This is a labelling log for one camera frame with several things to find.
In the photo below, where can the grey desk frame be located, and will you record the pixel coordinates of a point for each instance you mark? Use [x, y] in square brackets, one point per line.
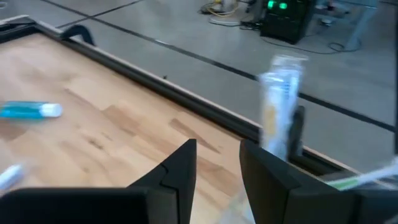
[360, 21]

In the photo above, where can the black computer tower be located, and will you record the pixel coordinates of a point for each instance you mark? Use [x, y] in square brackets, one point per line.
[286, 21]

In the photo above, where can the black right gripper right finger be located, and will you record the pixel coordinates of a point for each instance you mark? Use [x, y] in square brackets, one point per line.
[273, 193]

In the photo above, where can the black curved bracket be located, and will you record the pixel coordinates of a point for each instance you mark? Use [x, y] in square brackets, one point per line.
[298, 130]
[77, 28]

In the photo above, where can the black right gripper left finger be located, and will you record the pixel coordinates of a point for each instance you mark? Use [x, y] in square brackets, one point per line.
[174, 186]

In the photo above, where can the blue white toothbrush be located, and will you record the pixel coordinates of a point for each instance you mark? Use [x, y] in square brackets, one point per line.
[9, 177]

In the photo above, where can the blue mouthwash bottle white cap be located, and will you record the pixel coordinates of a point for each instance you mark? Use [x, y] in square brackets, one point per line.
[28, 110]

